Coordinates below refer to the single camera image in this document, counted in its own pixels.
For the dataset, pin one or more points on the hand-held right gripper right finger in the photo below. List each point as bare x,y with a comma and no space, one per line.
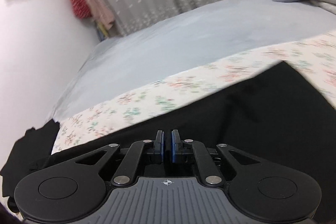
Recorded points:
173,148

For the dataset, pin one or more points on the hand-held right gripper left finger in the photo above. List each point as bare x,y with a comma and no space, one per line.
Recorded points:
162,148

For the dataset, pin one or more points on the black pants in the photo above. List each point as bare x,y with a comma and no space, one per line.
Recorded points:
249,113

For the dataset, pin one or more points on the floral printed blanket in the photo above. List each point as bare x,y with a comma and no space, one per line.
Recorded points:
157,92

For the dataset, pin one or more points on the grey bed sheet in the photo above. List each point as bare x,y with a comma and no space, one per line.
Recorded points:
170,37

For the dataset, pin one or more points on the folded black garment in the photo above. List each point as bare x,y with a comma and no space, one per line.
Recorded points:
23,150

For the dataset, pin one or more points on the pink hanging garment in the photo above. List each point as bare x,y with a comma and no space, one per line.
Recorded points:
101,11

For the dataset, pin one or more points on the red floral hanging garment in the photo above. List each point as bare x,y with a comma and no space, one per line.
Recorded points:
78,2

